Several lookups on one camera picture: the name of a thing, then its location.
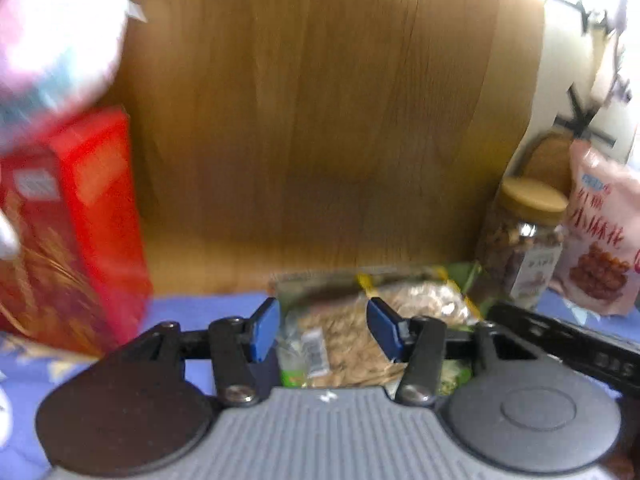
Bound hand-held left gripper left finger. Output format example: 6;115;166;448
100;297;281;409

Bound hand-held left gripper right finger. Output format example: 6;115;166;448
366;297;544;407

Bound clear packet of brown biscuits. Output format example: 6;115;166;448
269;269;408;389

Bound pink snack bag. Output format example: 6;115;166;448
550;139;640;317

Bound clear jar with tan lid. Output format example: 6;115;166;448
475;175;569;312

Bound red gift bag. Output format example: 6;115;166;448
0;106;154;357

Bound wooden headboard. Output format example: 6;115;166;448
102;0;548;296

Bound blue printed cloth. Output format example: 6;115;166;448
0;290;640;480

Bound pastel plush toy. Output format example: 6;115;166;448
0;0;149;153

